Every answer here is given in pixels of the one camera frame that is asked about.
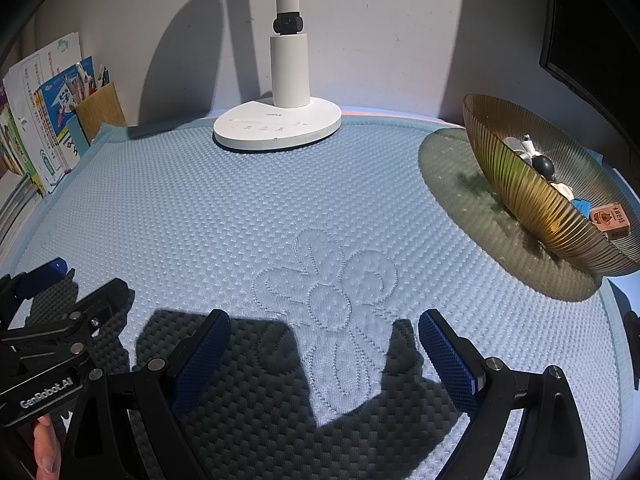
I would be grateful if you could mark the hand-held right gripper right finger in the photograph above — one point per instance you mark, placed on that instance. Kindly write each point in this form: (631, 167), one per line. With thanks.
(450, 360)

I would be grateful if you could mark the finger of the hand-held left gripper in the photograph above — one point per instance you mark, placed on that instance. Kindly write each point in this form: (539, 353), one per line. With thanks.
(107, 300)
(47, 267)

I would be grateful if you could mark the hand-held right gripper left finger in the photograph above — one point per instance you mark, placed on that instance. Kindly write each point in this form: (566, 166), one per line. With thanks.
(200, 355)

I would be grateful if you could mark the amber ribbed glass bowl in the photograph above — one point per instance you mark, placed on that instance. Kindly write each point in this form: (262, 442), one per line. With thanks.
(530, 200)

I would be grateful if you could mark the blue box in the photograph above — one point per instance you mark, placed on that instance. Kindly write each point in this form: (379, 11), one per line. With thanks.
(581, 208)

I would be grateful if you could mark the black rubber air blower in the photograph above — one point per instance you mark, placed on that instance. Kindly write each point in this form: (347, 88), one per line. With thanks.
(544, 166)

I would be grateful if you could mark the person's left hand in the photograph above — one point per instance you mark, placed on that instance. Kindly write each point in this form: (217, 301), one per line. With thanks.
(46, 450)

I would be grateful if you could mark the stack of flat books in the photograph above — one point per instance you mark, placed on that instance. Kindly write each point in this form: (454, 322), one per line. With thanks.
(17, 215)

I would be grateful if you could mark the row of upright books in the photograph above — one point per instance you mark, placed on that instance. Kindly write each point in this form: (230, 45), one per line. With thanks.
(15, 150)

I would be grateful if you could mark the light blue holder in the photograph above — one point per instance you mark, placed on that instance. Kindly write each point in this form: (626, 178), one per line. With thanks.
(79, 137)

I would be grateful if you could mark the light blue quilted mat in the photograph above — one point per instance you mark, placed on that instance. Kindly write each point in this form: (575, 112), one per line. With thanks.
(250, 210)

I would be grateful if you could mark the blue printed booklet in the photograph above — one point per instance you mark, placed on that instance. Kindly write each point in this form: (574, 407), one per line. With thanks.
(55, 110)

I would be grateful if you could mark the brown cardboard pen holder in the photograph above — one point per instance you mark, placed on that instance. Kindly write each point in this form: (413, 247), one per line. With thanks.
(102, 112)

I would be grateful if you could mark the bunch of pens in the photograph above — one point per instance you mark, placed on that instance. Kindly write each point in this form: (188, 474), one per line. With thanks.
(85, 82)

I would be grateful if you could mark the white paper booklet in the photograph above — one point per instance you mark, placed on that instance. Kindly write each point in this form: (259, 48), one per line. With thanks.
(35, 75)

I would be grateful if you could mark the white desk lamp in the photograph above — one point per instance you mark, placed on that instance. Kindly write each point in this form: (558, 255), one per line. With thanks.
(280, 125)

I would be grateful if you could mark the dark monitor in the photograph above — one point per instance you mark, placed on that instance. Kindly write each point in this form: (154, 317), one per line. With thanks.
(595, 20)

